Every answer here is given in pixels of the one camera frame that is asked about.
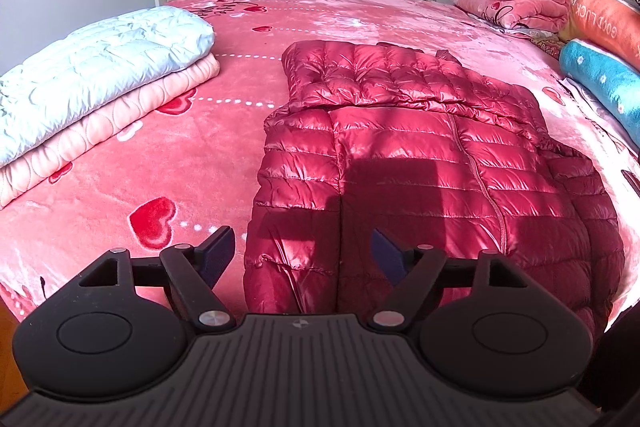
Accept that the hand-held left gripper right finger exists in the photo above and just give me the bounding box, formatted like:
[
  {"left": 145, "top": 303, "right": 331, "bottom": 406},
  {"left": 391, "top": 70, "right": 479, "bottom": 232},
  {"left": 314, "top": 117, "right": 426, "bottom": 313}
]
[{"left": 367, "top": 227, "right": 533, "bottom": 334}]

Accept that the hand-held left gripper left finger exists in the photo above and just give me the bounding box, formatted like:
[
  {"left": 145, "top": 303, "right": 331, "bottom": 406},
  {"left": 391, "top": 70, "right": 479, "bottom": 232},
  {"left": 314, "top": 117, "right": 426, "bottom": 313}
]
[{"left": 77, "top": 225, "right": 237, "bottom": 334}]

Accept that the dark red down jacket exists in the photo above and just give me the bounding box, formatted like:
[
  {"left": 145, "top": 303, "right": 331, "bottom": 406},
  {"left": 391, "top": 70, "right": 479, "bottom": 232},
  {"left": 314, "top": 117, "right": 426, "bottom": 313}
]
[{"left": 243, "top": 41, "right": 626, "bottom": 348}]

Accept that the white printed cloth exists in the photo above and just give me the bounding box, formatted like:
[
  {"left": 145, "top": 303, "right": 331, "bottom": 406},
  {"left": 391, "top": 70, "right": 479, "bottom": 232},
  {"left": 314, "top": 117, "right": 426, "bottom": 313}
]
[{"left": 562, "top": 79, "right": 640, "bottom": 152}]

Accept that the blue dotted pillow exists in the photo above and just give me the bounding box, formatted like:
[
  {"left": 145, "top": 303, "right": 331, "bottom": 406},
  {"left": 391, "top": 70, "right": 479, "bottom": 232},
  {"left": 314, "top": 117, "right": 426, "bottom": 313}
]
[{"left": 559, "top": 38, "right": 640, "bottom": 148}]

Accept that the pink heart printed bed blanket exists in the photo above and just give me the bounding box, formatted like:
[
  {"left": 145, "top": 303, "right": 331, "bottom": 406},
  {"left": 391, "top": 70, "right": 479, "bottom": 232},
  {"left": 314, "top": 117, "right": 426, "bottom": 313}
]
[{"left": 0, "top": 0, "right": 640, "bottom": 323}]

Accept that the orange pillow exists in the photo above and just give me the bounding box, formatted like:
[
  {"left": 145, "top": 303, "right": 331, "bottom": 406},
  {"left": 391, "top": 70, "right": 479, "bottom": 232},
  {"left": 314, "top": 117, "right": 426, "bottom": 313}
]
[{"left": 570, "top": 0, "right": 640, "bottom": 72}]

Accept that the floral bed quilt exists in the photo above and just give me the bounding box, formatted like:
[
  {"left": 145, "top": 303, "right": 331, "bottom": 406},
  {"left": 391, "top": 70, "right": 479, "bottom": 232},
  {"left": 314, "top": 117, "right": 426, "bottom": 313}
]
[{"left": 530, "top": 32, "right": 568, "bottom": 60}]

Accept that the pale pink folded quilted jacket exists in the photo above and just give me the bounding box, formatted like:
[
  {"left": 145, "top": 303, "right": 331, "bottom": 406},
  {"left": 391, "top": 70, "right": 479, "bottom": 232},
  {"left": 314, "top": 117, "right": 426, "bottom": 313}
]
[{"left": 0, "top": 53, "right": 221, "bottom": 210}]

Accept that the person's dark clothing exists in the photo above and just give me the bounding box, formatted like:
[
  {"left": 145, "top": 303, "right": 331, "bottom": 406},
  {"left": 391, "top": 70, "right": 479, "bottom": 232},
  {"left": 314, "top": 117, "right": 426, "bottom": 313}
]
[{"left": 592, "top": 302, "right": 640, "bottom": 413}]

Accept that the light blue folded quilted jacket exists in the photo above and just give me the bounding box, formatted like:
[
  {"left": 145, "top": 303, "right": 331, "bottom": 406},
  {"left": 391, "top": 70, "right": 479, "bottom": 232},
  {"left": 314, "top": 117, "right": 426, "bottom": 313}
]
[{"left": 0, "top": 5, "right": 216, "bottom": 168}]

